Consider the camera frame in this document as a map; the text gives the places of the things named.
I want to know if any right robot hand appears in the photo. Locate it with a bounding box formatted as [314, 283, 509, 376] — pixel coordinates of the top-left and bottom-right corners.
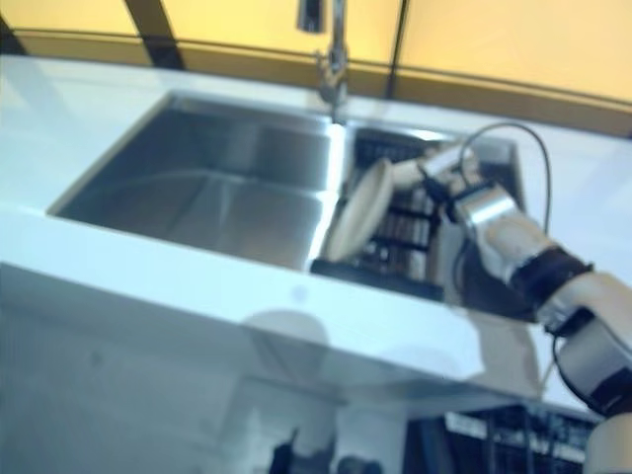
[392, 144, 490, 198]

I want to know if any black built-in dishwasher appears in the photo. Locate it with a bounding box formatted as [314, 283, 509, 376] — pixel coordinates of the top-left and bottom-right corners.
[407, 402, 603, 474]

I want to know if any black sink dish rack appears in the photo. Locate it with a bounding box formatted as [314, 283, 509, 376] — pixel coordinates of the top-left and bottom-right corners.
[310, 128, 445, 300]

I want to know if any chrome kitchen faucet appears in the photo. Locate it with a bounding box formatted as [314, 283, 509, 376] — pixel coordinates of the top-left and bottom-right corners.
[295, 0, 350, 124]

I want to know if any stainless steel sink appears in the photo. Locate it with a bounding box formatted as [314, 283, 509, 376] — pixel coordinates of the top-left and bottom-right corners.
[46, 88, 528, 323]

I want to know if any white cabinet door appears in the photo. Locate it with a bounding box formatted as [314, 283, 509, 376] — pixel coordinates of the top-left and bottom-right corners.
[0, 266, 277, 474]
[246, 325, 485, 474]

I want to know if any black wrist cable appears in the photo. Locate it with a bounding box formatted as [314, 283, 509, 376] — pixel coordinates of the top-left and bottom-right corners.
[446, 121, 560, 391]

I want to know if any dishwasher wire rack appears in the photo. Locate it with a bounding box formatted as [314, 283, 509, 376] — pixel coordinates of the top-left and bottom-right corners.
[443, 404, 601, 474]

